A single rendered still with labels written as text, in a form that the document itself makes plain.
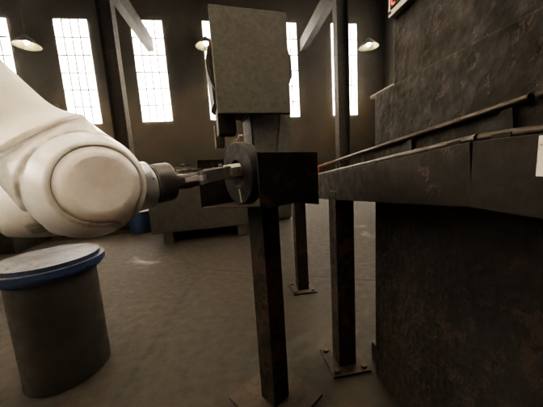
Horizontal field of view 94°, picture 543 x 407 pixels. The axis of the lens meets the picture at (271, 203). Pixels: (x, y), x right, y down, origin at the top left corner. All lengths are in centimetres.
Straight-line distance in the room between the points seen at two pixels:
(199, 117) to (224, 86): 762
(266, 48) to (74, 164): 292
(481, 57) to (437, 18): 22
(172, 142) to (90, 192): 1024
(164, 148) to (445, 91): 1022
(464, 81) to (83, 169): 57
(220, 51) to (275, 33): 62
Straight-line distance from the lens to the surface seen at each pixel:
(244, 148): 60
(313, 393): 96
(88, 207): 27
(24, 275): 106
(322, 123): 1099
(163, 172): 51
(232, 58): 299
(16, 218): 47
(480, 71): 57
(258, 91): 294
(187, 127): 1047
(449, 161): 44
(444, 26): 74
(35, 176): 29
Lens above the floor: 69
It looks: 8 degrees down
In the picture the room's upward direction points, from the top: 4 degrees counter-clockwise
